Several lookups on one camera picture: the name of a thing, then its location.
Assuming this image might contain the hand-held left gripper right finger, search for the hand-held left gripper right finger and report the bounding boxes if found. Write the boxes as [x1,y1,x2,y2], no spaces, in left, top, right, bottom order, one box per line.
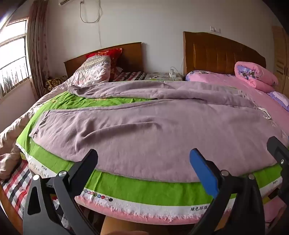
[189,148,263,235]

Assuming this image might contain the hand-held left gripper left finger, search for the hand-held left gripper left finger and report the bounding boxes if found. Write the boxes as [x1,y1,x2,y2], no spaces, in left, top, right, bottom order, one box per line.
[22,149,100,235]

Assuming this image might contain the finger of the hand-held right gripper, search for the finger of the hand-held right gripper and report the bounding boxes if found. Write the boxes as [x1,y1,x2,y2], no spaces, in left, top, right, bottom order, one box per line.
[266,136,289,199]

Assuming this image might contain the mauve fleece pants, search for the mauve fleece pants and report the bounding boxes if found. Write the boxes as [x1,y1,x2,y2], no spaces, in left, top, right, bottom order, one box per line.
[29,80,285,182]

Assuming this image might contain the lilac pillow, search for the lilac pillow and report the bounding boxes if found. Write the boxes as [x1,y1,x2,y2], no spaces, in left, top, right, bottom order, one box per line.
[267,90,289,112]

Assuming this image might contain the green printed blanket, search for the green printed blanket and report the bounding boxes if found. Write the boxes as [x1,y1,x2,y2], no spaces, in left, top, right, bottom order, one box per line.
[15,90,289,223]

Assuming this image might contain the pink blanket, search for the pink blanket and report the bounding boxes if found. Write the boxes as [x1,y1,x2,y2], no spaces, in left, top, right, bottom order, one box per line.
[74,195,287,229]

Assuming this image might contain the beige quilt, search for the beige quilt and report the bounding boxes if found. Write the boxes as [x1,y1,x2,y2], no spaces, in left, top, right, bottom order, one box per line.
[0,76,76,181]

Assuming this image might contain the rolled pink floral quilt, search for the rolled pink floral quilt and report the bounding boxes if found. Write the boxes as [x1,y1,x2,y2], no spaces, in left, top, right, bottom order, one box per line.
[234,61,279,92]

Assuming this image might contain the pink bedsheet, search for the pink bedsheet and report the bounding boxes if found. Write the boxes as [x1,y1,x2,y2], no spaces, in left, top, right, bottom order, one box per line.
[186,73,279,96]

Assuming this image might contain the zigzag patterned quilt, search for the zigzag patterned quilt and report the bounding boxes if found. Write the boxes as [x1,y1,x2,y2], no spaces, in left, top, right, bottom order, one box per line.
[74,55,113,86]

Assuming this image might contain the wooden wardrobe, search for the wooden wardrobe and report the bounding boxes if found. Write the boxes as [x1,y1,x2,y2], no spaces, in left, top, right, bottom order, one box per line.
[271,25,289,96]

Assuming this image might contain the pink floral pillow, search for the pink floral pillow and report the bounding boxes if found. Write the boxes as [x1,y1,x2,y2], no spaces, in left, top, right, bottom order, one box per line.
[186,70,236,82]

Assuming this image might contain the nightstand with floral cloth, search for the nightstand with floral cloth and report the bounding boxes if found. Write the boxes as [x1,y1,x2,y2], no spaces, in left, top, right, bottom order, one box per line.
[144,72,185,81]

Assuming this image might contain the red pillow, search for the red pillow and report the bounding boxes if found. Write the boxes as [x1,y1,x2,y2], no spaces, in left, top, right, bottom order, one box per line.
[85,48,123,66]

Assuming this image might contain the plain wooden headboard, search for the plain wooden headboard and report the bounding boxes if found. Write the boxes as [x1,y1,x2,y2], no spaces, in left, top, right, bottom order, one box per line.
[64,42,145,78]

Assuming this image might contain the ribbed wooden headboard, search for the ribbed wooden headboard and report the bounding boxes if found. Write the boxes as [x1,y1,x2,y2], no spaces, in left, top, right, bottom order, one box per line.
[183,31,267,77]

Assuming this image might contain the patterned curtain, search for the patterned curtain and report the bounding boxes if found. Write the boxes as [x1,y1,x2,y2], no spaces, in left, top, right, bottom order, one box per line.
[27,0,52,98]

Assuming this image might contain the barred window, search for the barred window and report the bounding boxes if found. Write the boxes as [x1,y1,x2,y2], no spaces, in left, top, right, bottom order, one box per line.
[0,19,31,99]

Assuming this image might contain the wooden bed frame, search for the wooden bed frame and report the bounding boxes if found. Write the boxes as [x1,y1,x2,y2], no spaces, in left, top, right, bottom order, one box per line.
[0,181,23,227]

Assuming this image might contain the white wall cable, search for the white wall cable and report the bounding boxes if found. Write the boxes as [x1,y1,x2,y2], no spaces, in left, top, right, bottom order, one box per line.
[80,0,102,47]

